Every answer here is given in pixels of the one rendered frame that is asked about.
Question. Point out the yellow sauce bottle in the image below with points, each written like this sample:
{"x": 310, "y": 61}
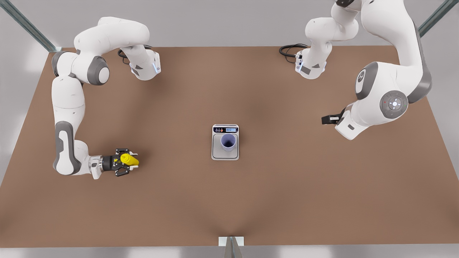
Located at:
{"x": 128, "y": 159}

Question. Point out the lilac cup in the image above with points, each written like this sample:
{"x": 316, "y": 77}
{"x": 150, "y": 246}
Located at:
{"x": 228, "y": 142}

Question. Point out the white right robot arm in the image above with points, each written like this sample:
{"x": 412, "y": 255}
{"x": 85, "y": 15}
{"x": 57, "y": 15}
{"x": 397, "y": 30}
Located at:
{"x": 68, "y": 107}

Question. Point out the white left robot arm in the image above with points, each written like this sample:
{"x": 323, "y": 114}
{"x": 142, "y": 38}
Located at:
{"x": 387, "y": 64}

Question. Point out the grey kitchen scale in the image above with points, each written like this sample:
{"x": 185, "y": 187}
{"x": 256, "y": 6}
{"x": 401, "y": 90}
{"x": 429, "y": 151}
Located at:
{"x": 225, "y": 156}

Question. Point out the silver frame post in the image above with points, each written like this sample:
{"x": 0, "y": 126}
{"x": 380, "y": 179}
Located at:
{"x": 25, "y": 23}
{"x": 435, "y": 16}
{"x": 232, "y": 247}

